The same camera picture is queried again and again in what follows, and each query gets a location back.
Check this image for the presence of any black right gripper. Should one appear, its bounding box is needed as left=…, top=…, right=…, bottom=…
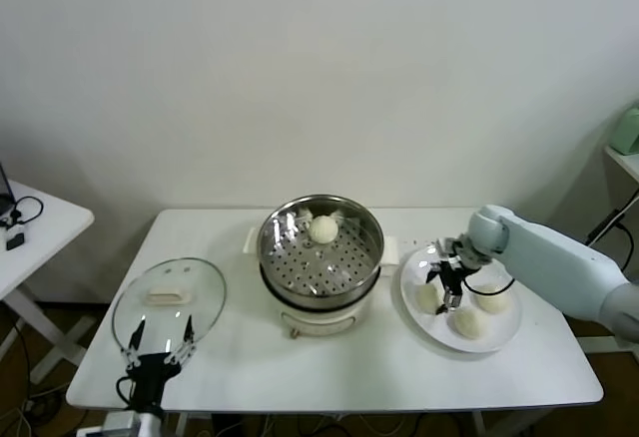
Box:
left=425, top=256, right=470, bottom=316

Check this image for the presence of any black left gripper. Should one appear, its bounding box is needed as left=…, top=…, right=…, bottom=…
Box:
left=121, top=315, right=198, bottom=410

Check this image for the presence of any white steamed baozi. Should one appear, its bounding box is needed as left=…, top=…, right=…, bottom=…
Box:
left=473, top=282, right=511, bottom=314
left=416, top=284, right=443, bottom=314
left=307, top=216, right=339, bottom=246
left=451, top=306, right=488, bottom=341

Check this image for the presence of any stainless steel steamer basket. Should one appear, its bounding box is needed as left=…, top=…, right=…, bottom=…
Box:
left=257, top=196, right=386, bottom=311

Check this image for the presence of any white round plate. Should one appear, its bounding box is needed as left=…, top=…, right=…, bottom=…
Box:
left=399, top=244, right=524, bottom=355

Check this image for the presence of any glass pot lid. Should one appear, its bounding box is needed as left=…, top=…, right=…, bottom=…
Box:
left=111, top=256, right=229, bottom=359

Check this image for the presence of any white electric cooking pot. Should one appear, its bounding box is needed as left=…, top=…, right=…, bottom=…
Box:
left=243, top=226, right=400, bottom=341

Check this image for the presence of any white side table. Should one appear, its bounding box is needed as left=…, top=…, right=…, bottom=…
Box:
left=0, top=177, right=96, bottom=383

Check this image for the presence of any pale green appliance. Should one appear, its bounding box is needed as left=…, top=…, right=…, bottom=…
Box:
left=612, top=102, right=639, bottom=157

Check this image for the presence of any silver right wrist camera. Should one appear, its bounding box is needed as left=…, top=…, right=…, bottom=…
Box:
left=432, top=237, right=461, bottom=259

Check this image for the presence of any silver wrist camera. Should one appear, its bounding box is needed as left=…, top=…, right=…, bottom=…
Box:
left=432, top=237, right=461, bottom=259
left=102, top=410, right=139, bottom=434

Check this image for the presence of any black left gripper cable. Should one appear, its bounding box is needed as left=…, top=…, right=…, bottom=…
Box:
left=115, top=374, right=139, bottom=411

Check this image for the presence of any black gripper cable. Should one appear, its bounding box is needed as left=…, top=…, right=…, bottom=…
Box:
left=463, top=269, right=516, bottom=298
left=115, top=374, right=139, bottom=411

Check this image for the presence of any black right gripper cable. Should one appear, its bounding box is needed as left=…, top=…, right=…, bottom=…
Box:
left=463, top=269, right=516, bottom=298

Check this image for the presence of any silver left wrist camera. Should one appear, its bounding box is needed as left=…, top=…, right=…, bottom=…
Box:
left=102, top=410, right=139, bottom=434

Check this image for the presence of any black headset cable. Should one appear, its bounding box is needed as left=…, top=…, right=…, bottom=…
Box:
left=0, top=196, right=46, bottom=231

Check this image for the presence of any black power cable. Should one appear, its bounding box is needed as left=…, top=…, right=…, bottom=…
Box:
left=612, top=219, right=631, bottom=258

